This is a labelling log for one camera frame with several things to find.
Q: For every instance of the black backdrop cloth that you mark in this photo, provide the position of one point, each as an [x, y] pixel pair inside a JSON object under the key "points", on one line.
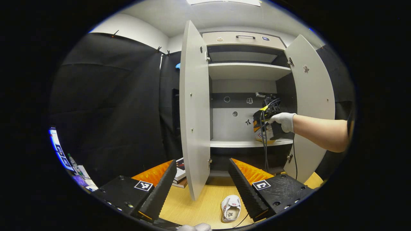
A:
{"points": [[112, 112]]}

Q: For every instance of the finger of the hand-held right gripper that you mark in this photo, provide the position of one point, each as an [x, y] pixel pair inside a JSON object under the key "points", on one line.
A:
{"points": [[256, 126]]}

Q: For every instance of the brown book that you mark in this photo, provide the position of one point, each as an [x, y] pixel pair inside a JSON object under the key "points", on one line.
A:
{"points": [[180, 184]]}

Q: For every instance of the white printed board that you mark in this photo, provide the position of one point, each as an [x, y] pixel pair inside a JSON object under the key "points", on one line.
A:
{"points": [[61, 150]]}

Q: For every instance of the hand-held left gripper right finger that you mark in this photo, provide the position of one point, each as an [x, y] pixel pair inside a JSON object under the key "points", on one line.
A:
{"points": [[246, 192]]}

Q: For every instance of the green capped bottle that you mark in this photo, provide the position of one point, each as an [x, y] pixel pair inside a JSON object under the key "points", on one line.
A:
{"points": [[74, 164]]}

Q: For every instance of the grey cabinet drawer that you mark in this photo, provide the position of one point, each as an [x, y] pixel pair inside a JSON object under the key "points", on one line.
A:
{"points": [[224, 39]]}

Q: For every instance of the wide ceiling light panel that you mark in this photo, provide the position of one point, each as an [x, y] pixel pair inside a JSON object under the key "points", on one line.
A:
{"points": [[224, 2]]}

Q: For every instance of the white and dark book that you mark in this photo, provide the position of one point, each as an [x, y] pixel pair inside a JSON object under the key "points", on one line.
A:
{"points": [[180, 170]]}

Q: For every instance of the white canvas shoe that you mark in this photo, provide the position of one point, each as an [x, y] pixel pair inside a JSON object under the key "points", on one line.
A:
{"points": [[231, 208], [265, 137]]}

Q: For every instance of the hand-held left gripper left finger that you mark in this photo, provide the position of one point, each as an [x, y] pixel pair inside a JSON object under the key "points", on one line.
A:
{"points": [[160, 192]]}

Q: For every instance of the grey shoe cabinet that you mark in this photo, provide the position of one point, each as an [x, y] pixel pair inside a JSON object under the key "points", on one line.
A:
{"points": [[247, 70]]}

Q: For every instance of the grey cabinet door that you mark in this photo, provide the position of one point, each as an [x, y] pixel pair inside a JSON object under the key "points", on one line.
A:
{"points": [[314, 89], [194, 112]]}

